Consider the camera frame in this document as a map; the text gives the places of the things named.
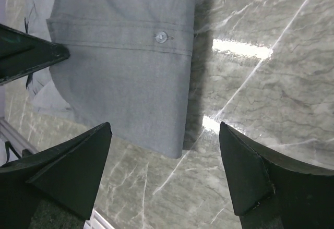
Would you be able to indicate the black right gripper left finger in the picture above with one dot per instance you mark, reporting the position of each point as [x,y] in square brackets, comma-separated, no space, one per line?
[57,179]

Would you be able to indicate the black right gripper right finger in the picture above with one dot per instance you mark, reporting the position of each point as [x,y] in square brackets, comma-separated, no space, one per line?
[271,190]

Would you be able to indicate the grey long sleeve shirt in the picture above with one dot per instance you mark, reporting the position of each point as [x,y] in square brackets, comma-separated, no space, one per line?
[129,65]

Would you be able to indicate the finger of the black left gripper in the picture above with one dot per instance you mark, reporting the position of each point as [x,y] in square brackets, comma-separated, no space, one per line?
[23,54]

